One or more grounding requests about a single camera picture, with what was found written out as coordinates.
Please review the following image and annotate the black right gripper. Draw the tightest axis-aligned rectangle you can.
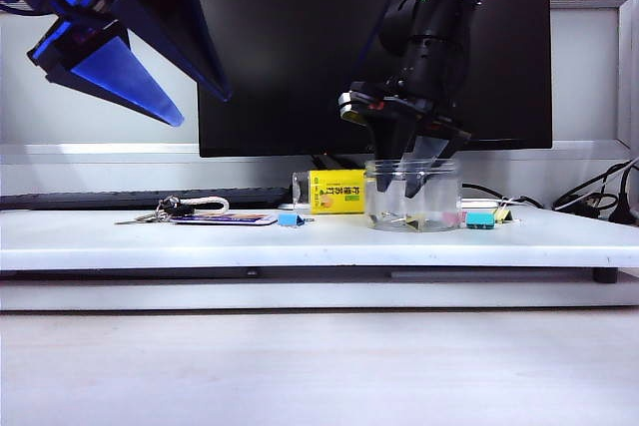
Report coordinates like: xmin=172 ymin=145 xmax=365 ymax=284
xmin=347 ymin=78 xmax=474 ymax=200

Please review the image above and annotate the round transparent plastic box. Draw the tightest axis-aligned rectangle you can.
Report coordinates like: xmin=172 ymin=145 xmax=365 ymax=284
xmin=364 ymin=159 xmax=462 ymax=233

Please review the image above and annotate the clear bottle with yellow label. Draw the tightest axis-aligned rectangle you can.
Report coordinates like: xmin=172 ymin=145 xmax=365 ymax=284
xmin=292 ymin=169 xmax=369 ymax=216

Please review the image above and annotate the white mat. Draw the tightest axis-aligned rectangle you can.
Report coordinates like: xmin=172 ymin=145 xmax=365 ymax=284
xmin=0 ymin=207 xmax=639 ymax=272

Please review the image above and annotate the blue binder clip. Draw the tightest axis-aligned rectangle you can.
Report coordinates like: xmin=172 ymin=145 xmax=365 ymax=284
xmin=277 ymin=213 xmax=315 ymax=228

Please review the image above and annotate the black computer monitor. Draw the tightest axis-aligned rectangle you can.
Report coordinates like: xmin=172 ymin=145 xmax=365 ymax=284
xmin=197 ymin=0 xmax=554 ymax=160

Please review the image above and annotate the black keyboard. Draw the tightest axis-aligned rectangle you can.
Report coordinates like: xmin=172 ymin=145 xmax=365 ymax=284
xmin=0 ymin=188 xmax=292 ymax=212

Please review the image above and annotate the metal key bunch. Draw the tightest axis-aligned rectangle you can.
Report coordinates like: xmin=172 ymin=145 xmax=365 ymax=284
xmin=113 ymin=196 xmax=181 ymax=226

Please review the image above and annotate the blue and orange card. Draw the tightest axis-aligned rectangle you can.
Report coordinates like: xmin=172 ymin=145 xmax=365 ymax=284
xmin=169 ymin=213 xmax=279 ymax=227

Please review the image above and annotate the black power plug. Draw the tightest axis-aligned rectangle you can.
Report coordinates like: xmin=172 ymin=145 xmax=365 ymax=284
xmin=606 ymin=166 xmax=636 ymax=225

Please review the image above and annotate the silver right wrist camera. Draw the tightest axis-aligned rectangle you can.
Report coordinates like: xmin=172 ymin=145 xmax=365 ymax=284
xmin=336 ymin=91 xmax=373 ymax=127

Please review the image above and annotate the black monitor cable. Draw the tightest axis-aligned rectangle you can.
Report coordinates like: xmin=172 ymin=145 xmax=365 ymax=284
xmin=461 ymin=184 xmax=543 ymax=209

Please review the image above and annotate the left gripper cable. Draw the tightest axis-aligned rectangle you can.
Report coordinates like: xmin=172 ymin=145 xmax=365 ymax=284
xmin=0 ymin=0 xmax=41 ymax=16

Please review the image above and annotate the white rope lanyard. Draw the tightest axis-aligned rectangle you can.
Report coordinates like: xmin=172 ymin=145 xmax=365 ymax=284
xmin=172 ymin=196 xmax=231 ymax=215

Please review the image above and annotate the white cable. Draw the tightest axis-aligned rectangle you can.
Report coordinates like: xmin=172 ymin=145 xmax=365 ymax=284
xmin=496 ymin=156 xmax=639 ymax=212

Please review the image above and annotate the black looped cable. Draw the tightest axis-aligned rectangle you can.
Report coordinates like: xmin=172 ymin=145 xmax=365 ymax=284
xmin=551 ymin=159 xmax=639 ymax=213

